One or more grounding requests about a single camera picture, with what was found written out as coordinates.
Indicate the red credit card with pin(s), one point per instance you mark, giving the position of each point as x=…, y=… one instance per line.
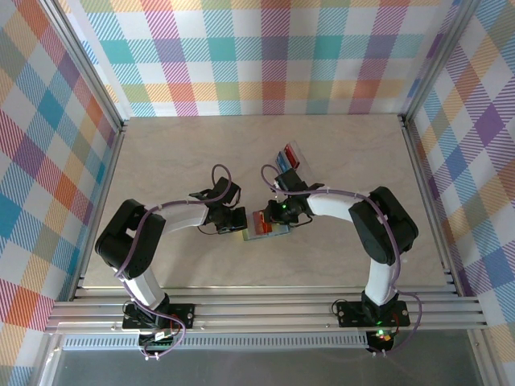
x=293, y=155
x=259, y=224

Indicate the green card holder wallet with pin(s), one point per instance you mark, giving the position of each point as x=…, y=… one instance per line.
x=279, y=231

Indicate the clear acrylic card stand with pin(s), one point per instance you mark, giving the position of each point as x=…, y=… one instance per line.
x=303, y=161

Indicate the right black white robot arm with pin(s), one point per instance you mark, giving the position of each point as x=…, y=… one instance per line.
x=382, y=229

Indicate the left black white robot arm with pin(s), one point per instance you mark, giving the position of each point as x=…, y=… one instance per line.
x=124, y=245

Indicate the grey metal bottom panel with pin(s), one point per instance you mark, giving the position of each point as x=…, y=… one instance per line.
x=261, y=368

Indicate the aluminium frame cross rail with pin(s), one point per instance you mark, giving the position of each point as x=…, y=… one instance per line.
x=261, y=311

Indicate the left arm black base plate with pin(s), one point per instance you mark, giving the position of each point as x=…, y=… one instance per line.
x=181, y=315

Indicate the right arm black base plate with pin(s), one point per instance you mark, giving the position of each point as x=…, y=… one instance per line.
x=350, y=315

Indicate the aluminium frame side rail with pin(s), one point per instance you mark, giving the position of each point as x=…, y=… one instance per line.
x=98, y=209
x=426, y=193

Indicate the aluminium frame post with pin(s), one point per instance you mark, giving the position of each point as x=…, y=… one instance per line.
x=440, y=60
x=86, y=68

